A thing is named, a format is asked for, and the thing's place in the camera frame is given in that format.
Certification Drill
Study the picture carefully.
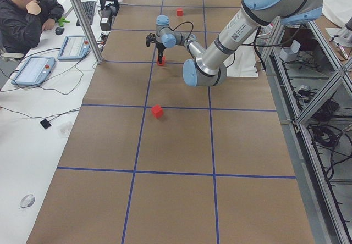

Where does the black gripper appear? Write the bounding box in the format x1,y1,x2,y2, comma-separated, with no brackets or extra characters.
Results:
146,33,165,58

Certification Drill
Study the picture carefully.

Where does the red block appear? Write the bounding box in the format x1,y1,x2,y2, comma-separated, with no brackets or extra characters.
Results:
156,56,166,66
176,8,184,17
151,104,164,119

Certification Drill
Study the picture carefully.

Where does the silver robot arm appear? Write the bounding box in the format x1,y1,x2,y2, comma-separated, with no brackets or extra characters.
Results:
146,0,323,87

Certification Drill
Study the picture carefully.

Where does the black box with label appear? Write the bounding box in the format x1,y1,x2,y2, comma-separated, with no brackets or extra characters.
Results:
100,9,112,31

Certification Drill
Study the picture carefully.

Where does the black keyboard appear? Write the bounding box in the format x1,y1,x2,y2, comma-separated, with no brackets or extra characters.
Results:
81,1,96,25

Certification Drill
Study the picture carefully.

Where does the far teach pendant tablet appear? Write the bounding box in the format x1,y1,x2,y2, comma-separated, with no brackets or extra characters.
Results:
57,35,90,61

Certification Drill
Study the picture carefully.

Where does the teach pendant tablet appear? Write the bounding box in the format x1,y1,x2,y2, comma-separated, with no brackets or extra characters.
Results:
11,56,56,86
57,35,90,61

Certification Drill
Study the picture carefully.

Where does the green plastic clamp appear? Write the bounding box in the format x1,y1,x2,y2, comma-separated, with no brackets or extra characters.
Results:
57,17,70,27

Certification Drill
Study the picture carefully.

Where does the black computer mouse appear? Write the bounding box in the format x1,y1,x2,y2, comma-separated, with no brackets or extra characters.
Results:
55,27,64,35

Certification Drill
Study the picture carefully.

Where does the near teach pendant tablet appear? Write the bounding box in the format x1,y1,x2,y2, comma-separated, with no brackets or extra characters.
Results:
11,56,56,86

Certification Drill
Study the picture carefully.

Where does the small black square pad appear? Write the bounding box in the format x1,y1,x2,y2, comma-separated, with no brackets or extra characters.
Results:
40,119,52,130

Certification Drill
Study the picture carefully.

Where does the person in black jacket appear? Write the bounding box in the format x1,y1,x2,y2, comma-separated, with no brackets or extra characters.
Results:
1,0,64,54

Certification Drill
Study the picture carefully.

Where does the clear tape roll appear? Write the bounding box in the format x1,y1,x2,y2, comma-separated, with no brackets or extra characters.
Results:
19,194,36,209

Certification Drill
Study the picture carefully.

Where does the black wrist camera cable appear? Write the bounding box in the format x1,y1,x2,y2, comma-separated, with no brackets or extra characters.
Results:
148,21,195,47

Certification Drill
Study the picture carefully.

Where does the white pedestal column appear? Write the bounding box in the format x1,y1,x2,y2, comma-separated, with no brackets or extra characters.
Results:
224,46,259,78

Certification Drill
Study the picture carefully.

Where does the aluminium frame post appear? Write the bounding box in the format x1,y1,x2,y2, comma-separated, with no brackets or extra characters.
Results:
70,0,103,64

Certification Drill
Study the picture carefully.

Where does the aluminium side frame rack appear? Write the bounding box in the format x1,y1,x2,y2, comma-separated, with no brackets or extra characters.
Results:
262,17,351,243

